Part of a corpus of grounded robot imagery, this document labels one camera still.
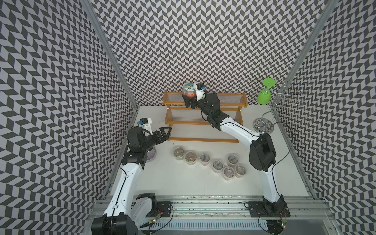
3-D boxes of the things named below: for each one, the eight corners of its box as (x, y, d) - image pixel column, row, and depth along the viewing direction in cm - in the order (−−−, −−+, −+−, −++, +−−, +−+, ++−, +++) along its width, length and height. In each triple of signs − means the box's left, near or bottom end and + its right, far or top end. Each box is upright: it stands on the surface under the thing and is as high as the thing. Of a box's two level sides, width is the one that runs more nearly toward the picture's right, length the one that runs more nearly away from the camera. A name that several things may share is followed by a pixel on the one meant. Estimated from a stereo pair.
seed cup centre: (212, 173, 86) (213, 170, 82) (211, 163, 90) (212, 159, 86) (222, 173, 86) (224, 170, 82) (221, 163, 90) (222, 159, 86)
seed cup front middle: (222, 180, 84) (224, 177, 79) (221, 170, 88) (223, 166, 83) (233, 180, 84) (236, 177, 79) (232, 170, 88) (234, 166, 83)
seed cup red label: (200, 166, 89) (200, 162, 85) (199, 156, 93) (200, 152, 89) (209, 166, 89) (210, 162, 85) (209, 156, 93) (210, 152, 89)
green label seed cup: (173, 160, 90) (172, 157, 86) (174, 150, 94) (174, 147, 91) (184, 160, 90) (184, 157, 86) (185, 150, 94) (184, 147, 91)
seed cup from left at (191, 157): (185, 165, 89) (184, 161, 85) (185, 155, 94) (185, 151, 89) (196, 165, 89) (196, 161, 85) (196, 155, 94) (196, 151, 89)
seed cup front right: (234, 177, 85) (236, 174, 80) (232, 167, 89) (234, 163, 84) (245, 177, 85) (247, 174, 80) (242, 167, 89) (245, 163, 84)
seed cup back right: (228, 168, 88) (229, 164, 83) (226, 158, 92) (228, 153, 88) (236, 168, 88) (239, 164, 83) (235, 158, 92) (237, 153, 88)
